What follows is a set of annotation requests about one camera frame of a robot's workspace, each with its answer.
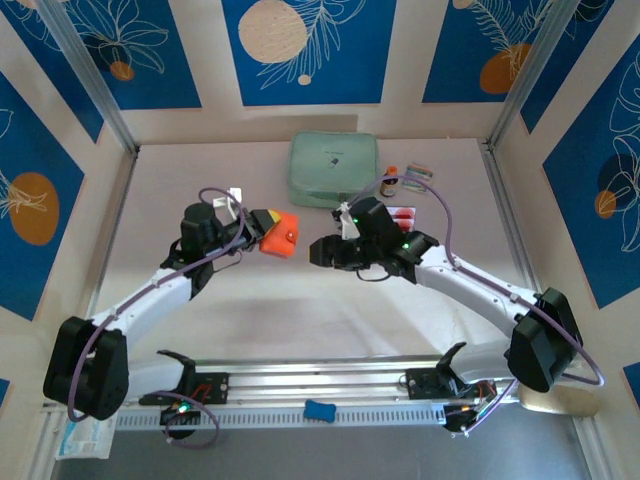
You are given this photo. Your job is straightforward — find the orange card holder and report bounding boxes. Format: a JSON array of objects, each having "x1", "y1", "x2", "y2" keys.
[{"x1": 258, "y1": 210, "x2": 301, "y2": 261}]

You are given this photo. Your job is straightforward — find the small brown medicine bottle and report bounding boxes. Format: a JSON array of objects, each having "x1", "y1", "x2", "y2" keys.
[{"x1": 379, "y1": 166, "x2": 400, "y2": 198}]

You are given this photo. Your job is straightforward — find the small printed sachet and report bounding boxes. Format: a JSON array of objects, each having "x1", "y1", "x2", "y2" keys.
[{"x1": 402, "y1": 161, "x2": 435, "y2": 195}]

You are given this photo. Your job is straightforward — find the mint green zip pouch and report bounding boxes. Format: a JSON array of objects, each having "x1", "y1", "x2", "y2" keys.
[{"x1": 285, "y1": 130, "x2": 380, "y2": 209}]

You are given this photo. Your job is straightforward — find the blue bone-shaped sponge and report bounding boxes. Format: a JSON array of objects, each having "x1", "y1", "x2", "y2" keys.
[{"x1": 303, "y1": 399, "x2": 337, "y2": 421}]

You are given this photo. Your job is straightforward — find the white gauze packet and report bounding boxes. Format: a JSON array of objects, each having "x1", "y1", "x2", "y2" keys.
[{"x1": 54, "y1": 417, "x2": 119, "y2": 460}]

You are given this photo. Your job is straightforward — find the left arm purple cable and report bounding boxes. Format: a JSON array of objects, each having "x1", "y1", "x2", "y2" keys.
[{"x1": 67, "y1": 185, "x2": 249, "y2": 449}]

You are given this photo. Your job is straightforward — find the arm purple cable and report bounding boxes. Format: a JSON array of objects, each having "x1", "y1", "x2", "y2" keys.
[
  {"x1": 67, "y1": 185, "x2": 249, "y2": 449},
  {"x1": 347, "y1": 175, "x2": 606, "y2": 437}
]

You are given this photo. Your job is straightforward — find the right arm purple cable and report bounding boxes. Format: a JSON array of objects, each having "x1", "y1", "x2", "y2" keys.
[{"x1": 347, "y1": 175, "x2": 606, "y2": 437}]

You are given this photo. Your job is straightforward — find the aluminium table side rail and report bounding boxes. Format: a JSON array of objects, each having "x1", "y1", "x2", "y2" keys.
[
  {"x1": 480, "y1": 142, "x2": 541, "y2": 299},
  {"x1": 74, "y1": 147, "x2": 141, "y2": 351}
]

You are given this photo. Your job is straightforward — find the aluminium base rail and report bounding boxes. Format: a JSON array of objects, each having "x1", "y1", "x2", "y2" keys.
[{"x1": 42, "y1": 355, "x2": 586, "y2": 409}]

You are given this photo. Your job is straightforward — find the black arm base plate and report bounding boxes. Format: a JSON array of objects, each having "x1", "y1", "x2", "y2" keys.
[
  {"x1": 405, "y1": 367, "x2": 496, "y2": 401},
  {"x1": 138, "y1": 372, "x2": 231, "y2": 407}
]

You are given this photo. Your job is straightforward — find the slotted grey cable duct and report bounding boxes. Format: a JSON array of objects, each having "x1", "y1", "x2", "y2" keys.
[{"x1": 113, "y1": 403, "x2": 447, "y2": 430}]

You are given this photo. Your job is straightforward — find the black circuit board with wires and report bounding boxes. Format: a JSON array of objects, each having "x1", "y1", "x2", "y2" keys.
[
  {"x1": 442, "y1": 403, "x2": 482, "y2": 440},
  {"x1": 158, "y1": 403, "x2": 202, "y2": 442}
]

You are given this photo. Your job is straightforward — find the aluminium frame post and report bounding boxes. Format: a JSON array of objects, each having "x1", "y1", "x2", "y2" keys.
[
  {"x1": 483, "y1": 0, "x2": 586, "y2": 151},
  {"x1": 35, "y1": 0, "x2": 140, "y2": 154}
]

